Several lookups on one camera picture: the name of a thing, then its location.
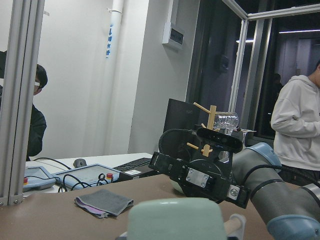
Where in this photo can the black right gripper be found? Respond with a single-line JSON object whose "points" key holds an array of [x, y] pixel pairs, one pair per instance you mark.
{"points": [[208, 177]]}

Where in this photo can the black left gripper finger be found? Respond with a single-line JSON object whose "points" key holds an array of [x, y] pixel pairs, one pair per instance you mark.
{"points": [[123, 236]]}

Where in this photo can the mint green plastic cup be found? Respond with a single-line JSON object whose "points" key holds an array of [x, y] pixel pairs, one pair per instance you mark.
{"points": [[176, 219]]}

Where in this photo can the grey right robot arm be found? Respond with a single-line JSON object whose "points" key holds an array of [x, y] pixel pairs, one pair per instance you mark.
{"points": [[240, 175]]}

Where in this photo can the folded grey cloth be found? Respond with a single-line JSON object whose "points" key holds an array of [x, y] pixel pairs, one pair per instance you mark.
{"points": [[103, 203]]}

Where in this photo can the blue teach pendant right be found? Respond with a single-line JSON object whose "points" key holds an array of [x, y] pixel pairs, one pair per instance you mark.
{"points": [[86, 176]]}

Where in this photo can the blue teach pendant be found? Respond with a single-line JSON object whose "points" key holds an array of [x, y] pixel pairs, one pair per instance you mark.
{"points": [[86, 176], [37, 178]]}

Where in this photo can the black keyboard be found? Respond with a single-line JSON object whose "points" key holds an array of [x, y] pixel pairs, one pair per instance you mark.
{"points": [[133, 164]]}

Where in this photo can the grey computer mouse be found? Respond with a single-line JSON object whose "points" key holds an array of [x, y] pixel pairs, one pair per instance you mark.
{"points": [[79, 162]]}

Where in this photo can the blue teach pendant left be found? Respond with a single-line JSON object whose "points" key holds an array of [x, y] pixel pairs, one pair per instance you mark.
{"points": [[37, 178]]}

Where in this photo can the black computer monitor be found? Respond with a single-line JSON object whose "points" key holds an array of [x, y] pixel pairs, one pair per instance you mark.
{"points": [[181, 115]]}

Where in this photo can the person in white hoodie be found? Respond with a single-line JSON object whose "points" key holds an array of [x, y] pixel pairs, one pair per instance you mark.
{"points": [[296, 122]]}

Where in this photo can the person in black jacket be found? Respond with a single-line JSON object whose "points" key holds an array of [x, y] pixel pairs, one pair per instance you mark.
{"points": [[37, 121]]}

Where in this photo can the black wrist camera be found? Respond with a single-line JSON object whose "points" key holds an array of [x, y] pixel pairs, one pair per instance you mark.
{"points": [[219, 140]]}

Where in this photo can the white wall pipe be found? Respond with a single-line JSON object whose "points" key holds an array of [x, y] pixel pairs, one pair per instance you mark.
{"points": [[116, 12]]}

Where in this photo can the white electrical wall box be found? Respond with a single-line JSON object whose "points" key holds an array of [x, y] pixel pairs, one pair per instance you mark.
{"points": [[173, 37]]}

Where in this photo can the aluminium frame post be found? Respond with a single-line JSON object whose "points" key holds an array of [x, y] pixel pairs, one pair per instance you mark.
{"points": [[17, 100]]}

